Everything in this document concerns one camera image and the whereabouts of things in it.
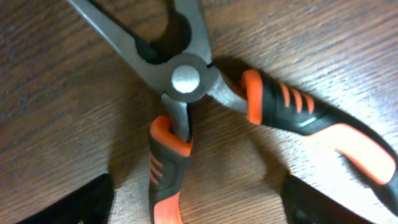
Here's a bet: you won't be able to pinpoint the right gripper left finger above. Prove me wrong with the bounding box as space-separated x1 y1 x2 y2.
19 174 114 224

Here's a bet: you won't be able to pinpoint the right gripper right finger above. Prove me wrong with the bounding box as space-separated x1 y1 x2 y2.
281 174 371 224

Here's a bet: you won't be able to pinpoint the orange black long-nose pliers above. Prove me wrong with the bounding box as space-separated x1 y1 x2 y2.
69 0 397 223

